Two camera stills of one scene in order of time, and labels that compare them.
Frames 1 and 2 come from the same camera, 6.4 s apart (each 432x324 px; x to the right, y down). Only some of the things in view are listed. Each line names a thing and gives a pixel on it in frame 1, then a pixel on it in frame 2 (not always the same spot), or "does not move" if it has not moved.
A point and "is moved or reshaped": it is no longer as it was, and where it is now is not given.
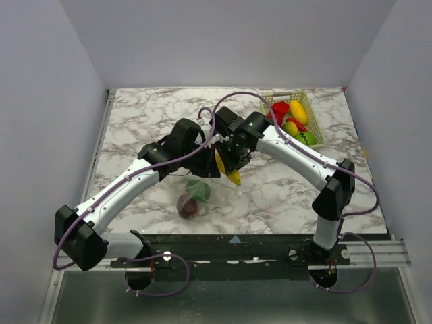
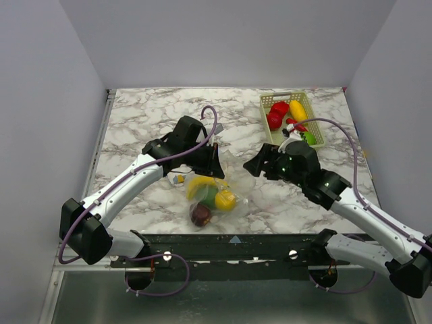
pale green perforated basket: (312, 124) does not move
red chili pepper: (300, 126) does not move
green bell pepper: (198, 189) to (206, 194)
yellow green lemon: (291, 128) to (225, 200)
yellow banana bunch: (234, 175) to (195, 182)
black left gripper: (210, 169) does not move
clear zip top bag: (199, 198) is moved or reshaped
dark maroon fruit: (186, 206) to (200, 214)
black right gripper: (237, 162) to (266, 160)
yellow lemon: (298, 112) does not move
